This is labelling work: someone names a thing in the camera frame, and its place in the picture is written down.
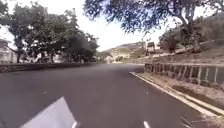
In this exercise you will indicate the distant hillside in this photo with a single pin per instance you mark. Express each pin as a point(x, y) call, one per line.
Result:
point(125, 50)

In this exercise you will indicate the grey asphalt road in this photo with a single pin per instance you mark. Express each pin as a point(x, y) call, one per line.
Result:
point(110, 90)

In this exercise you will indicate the large overhanging tree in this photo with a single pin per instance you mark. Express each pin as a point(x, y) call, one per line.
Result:
point(146, 13)

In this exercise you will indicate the pale concrete kerb strip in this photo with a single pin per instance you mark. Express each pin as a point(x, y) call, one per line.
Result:
point(173, 94)

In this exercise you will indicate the row of trees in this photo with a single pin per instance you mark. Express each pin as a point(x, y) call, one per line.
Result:
point(50, 36)

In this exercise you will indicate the brown dirt verge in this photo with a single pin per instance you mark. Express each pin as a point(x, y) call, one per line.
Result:
point(186, 87)

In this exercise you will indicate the grassy bank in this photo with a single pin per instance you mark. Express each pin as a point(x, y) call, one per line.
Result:
point(200, 55)

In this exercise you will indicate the pale building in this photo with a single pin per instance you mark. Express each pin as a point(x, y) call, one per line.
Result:
point(5, 53)

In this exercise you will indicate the low dark roadside wall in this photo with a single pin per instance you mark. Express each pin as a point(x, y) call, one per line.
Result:
point(40, 66)

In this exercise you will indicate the low stone wall, pale posts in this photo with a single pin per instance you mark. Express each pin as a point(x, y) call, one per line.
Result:
point(186, 71)

